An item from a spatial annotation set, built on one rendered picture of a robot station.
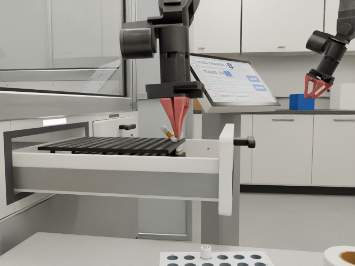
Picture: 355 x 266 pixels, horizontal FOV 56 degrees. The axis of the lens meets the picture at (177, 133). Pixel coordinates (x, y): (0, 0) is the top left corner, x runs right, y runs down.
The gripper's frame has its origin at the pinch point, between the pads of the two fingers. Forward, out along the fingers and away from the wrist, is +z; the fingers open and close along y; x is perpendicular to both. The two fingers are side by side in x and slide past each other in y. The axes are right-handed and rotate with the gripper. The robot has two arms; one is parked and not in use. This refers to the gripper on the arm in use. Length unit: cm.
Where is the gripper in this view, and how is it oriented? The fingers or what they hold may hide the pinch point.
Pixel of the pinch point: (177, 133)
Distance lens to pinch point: 63.3
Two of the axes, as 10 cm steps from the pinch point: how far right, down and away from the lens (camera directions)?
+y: 9.7, -0.3, -2.2
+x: 2.2, -0.3, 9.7
